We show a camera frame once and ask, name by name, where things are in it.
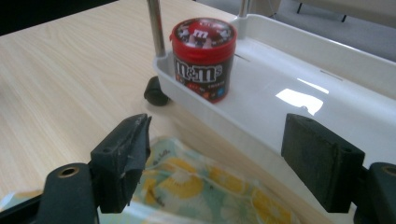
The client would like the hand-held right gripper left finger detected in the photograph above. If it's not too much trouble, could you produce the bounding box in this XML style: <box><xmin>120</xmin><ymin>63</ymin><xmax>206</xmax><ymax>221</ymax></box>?
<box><xmin>90</xmin><ymin>113</ymin><xmax>153</xmax><ymax>215</ymax></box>

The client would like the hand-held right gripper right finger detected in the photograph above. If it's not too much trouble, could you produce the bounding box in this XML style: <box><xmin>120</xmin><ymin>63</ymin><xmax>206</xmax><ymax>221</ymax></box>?
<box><xmin>280</xmin><ymin>113</ymin><xmax>366</xmax><ymax>214</ymax></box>

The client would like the white two-tier cart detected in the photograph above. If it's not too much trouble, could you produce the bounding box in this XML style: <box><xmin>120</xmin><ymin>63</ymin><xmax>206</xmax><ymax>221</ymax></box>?
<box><xmin>143</xmin><ymin>0</ymin><xmax>396</xmax><ymax>224</ymax></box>

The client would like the floral cloth bag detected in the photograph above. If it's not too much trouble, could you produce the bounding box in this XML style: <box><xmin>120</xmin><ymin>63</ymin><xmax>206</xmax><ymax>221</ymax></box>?
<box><xmin>0</xmin><ymin>136</ymin><xmax>302</xmax><ymax>224</ymax></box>

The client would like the red candy jar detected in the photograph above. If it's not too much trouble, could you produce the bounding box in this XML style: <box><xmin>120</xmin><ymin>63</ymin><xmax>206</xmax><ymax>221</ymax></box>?
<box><xmin>169</xmin><ymin>17</ymin><xmax>238</xmax><ymax>105</ymax></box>

